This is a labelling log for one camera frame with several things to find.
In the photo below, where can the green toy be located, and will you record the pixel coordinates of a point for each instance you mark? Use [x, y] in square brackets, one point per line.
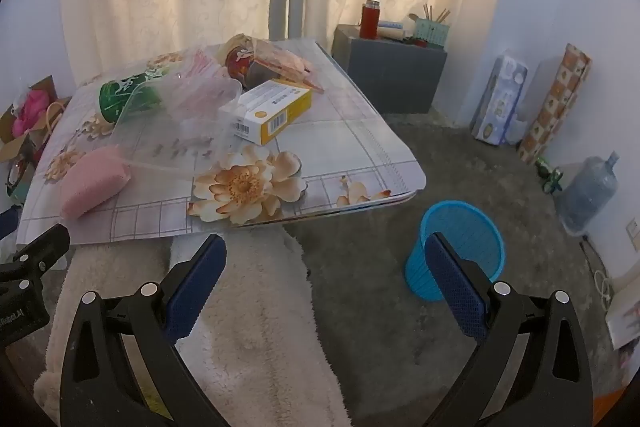
[550, 179]

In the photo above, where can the wall outlet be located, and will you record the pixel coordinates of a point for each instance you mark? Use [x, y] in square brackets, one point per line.
[633, 234]

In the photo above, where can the white and yellow medicine box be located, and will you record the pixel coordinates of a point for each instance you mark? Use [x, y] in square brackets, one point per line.
[270, 112]

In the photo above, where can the orange snack wrapper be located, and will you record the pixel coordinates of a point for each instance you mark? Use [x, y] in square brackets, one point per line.
[285, 59]

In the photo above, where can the white and blue carton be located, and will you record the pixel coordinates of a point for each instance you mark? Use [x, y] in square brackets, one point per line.
[500, 102]

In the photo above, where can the red thermos bottle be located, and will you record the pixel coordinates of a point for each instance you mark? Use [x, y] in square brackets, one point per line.
[370, 22]

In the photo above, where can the teal utensil holder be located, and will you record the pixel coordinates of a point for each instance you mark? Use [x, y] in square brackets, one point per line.
[431, 32]

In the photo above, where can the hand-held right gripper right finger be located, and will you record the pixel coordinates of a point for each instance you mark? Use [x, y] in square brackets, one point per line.
[460, 294]

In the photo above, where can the green printed cup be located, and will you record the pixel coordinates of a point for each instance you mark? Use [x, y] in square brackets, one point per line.
[120, 99]

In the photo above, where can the white blue cylinder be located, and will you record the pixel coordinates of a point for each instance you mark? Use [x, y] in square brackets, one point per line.
[391, 25]

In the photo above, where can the bunch of wooden chopsticks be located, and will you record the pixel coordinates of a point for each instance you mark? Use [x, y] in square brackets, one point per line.
[436, 14]

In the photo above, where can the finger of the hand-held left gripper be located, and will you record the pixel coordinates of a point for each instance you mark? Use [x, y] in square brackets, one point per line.
[6, 222]
[42, 247]

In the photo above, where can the pink plush item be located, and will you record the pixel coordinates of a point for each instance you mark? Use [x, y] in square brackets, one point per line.
[30, 109]

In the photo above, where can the patterned rolled mat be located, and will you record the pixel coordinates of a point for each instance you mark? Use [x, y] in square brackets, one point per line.
[555, 102]

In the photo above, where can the clear plastic container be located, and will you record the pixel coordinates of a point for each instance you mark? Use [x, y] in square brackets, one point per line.
[210, 129]

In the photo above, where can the red milk can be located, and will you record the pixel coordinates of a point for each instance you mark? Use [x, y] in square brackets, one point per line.
[239, 66]

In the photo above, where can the dark red small dish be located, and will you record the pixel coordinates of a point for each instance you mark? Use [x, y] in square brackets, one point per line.
[415, 41]

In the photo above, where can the pink sponge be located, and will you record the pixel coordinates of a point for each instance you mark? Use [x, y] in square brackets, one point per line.
[95, 179]

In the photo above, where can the blue plastic wastebasket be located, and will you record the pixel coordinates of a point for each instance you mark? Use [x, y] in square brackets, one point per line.
[465, 227]

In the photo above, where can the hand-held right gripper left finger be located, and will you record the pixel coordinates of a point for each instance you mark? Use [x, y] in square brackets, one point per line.
[200, 287]

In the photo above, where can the clear blue water jug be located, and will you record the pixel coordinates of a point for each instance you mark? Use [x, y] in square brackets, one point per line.
[587, 197]

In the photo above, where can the brown cardboard box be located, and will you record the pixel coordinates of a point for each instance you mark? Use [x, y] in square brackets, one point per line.
[45, 87]

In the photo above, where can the grey cabinet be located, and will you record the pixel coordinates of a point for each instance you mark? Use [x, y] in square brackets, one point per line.
[390, 77]

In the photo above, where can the white printed carton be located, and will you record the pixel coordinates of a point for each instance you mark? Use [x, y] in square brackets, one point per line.
[625, 309]

